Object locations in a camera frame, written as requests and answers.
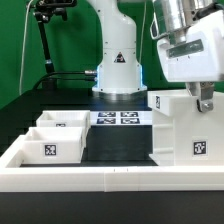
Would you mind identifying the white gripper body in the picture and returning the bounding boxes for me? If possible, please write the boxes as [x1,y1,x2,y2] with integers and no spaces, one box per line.
[156,20,224,84]

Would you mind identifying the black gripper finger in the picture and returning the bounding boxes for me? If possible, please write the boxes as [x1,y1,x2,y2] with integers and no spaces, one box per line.
[185,82,200,96]
[197,82,214,112]

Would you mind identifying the white drawer cabinet box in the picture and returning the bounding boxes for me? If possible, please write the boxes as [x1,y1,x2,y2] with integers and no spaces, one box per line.
[148,90,224,166]

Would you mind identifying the white drawer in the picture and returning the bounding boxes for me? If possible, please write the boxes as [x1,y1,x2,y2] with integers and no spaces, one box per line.
[36,110,91,138]
[21,127,86,164]

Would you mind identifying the white front drawer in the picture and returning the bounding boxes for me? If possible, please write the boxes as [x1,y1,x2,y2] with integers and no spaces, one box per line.
[21,127,86,164]

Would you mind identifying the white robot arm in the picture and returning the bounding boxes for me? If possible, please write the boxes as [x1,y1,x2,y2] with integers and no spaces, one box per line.
[87,0,224,112]

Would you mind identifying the marker tag sheet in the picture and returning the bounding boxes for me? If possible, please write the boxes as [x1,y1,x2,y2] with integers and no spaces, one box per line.
[90,111,152,126]

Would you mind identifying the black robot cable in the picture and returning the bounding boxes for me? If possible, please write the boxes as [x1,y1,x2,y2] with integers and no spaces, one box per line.
[32,69,99,90]

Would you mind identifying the black camera stand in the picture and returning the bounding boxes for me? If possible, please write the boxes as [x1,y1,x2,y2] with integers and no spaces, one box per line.
[31,0,77,91]

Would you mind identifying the white cable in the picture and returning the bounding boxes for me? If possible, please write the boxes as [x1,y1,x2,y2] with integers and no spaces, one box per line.
[18,0,36,97]

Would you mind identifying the white fence frame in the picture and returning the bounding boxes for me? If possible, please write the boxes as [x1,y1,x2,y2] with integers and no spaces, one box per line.
[0,135,224,192]

